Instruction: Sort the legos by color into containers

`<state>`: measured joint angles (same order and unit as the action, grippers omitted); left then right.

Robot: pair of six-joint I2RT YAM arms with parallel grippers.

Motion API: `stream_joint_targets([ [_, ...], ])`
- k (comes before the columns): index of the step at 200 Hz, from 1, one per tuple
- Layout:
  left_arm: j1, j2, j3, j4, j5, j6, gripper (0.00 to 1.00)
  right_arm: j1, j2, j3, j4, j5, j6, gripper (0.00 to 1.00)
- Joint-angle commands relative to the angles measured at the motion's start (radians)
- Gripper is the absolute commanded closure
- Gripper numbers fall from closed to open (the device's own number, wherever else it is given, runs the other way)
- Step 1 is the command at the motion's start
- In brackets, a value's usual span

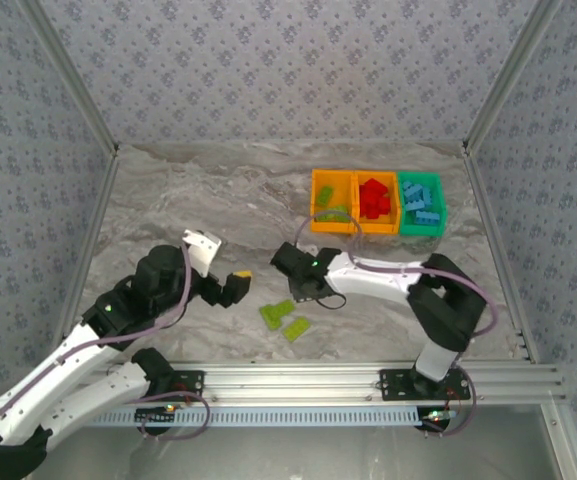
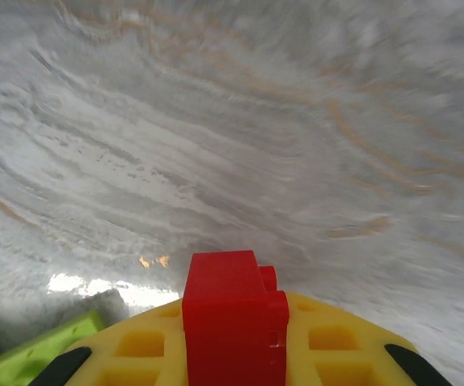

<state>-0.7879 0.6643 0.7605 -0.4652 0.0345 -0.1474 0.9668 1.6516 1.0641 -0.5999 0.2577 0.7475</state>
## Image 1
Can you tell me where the green T-shaped lego piece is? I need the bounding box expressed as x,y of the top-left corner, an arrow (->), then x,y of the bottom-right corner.
259,299 -> 297,330

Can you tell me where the orange plastic bin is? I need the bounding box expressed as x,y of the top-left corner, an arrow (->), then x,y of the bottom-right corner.
309,168 -> 359,235
353,169 -> 402,236

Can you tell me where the green plastic bin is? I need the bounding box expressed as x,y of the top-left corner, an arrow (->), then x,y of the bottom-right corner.
397,171 -> 448,237

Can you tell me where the small controller board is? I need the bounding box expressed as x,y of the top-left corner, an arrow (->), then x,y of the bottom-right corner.
417,407 -> 455,432
134,405 -> 179,426

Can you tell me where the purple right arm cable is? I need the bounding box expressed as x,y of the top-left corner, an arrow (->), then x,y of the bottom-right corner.
293,212 -> 499,361

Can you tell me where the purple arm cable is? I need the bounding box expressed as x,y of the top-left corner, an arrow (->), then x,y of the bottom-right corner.
293,212 -> 499,361
0,242 -> 193,444

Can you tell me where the aluminium table side rail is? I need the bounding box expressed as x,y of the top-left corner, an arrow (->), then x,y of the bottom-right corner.
50,147 -> 122,354
462,142 -> 539,364

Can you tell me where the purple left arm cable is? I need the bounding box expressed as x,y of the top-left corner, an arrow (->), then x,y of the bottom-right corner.
0,242 -> 193,444

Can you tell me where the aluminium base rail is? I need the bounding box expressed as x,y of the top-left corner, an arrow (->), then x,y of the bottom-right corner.
160,360 -> 568,405

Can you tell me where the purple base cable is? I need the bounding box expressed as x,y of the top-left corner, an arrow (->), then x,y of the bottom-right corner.
442,367 -> 479,437
137,389 -> 210,441

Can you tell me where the slotted light blue cable duct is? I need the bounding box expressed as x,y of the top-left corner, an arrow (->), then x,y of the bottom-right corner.
75,405 -> 422,428

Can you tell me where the aluminium frame post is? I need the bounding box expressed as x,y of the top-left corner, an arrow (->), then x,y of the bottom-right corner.
540,402 -> 577,480
462,0 -> 564,151
17,0 -> 120,154

